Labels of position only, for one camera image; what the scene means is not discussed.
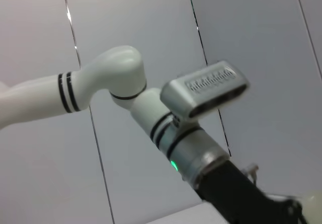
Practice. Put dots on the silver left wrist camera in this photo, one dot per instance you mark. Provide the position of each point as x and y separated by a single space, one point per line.
201 93

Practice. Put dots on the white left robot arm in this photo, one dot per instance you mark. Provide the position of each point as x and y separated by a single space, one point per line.
113 68

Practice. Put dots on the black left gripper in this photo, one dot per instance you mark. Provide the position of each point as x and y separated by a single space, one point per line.
234 198

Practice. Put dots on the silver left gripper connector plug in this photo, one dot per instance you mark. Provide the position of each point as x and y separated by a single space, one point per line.
251 171

